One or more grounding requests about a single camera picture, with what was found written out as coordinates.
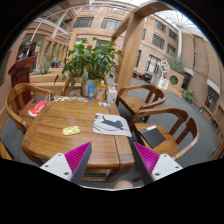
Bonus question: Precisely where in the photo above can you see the white sculpture on pedestal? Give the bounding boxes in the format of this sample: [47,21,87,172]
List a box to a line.
[151,60,170,90]

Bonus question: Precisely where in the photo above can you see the black notebook on chair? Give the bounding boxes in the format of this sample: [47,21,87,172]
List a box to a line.
[139,125,166,148]

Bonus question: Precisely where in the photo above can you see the potted green plant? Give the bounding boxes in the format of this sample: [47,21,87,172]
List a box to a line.
[54,37,123,85]

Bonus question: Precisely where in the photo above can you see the grey cat mouse pad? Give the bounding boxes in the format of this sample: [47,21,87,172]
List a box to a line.
[93,113,132,137]

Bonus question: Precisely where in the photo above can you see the wooden chair left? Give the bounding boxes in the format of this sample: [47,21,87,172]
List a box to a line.
[5,83,53,132]

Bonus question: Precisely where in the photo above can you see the wooden chair far right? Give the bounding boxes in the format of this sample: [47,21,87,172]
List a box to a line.
[116,84,166,115]

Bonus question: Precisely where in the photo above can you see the dark red lectern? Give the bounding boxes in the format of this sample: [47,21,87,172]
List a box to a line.
[8,56,36,87]

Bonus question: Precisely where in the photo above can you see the clear pump sanitizer bottle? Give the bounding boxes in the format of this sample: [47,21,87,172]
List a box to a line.
[107,86,117,104]

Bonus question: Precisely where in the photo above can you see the wooden pillar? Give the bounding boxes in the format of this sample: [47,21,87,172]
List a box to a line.
[111,1,171,91]

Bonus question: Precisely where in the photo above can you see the yellow computer mouse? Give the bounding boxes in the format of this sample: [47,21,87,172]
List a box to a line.
[62,126,81,136]

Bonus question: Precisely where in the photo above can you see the wooden chair behind table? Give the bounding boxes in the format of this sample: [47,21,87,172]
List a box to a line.
[61,77,82,96]

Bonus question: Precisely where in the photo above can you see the wooden chair near right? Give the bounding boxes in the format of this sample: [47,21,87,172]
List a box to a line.
[130,107,199,160]

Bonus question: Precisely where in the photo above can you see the red and white packet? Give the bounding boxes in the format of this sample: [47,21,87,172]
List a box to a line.
[28,101,47,118]

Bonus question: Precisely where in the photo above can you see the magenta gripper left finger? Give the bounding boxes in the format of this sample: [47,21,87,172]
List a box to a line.
[41,142,92,184]

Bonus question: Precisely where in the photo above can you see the yellow bottle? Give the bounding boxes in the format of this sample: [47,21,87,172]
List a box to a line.
[97,81,106,100]

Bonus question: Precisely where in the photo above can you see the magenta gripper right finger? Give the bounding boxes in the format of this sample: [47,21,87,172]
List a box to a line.
[133,143,182,185]

